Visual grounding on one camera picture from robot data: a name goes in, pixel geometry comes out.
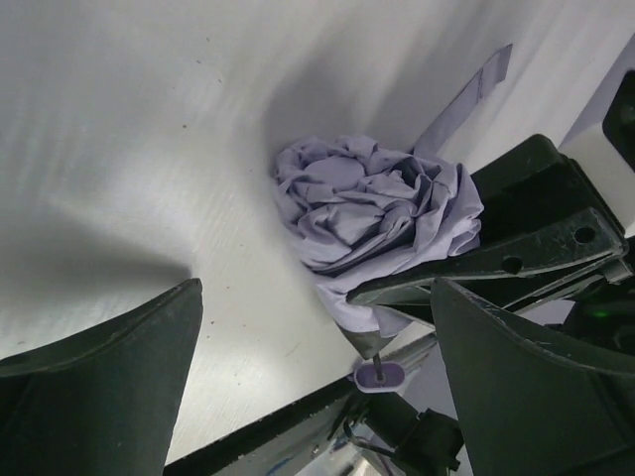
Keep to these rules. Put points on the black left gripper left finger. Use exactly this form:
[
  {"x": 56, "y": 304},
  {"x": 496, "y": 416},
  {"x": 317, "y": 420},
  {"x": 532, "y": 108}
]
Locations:
[{"x": 104, "y": 401}]

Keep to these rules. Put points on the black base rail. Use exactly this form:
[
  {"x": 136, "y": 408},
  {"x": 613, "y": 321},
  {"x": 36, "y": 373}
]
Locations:
[{"x": 398, "y": 438}]

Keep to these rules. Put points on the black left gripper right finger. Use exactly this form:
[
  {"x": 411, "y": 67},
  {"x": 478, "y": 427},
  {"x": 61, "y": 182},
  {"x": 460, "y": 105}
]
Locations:
[{"x": 531, "y": 400}]

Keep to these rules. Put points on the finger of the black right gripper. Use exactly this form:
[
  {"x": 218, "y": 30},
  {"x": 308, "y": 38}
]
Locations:
[
  {"x": 584, "y": 238},
  {"x": 528, "y": 188}
]

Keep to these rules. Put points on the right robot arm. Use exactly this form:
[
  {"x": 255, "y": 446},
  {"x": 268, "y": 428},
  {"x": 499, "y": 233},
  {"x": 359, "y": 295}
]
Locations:
[{"x": 604, "y": 152}]

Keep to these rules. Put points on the lavender folding umbrella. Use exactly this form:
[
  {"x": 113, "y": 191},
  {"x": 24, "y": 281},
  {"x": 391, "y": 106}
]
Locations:
[{"x": 356, "y": 212}]

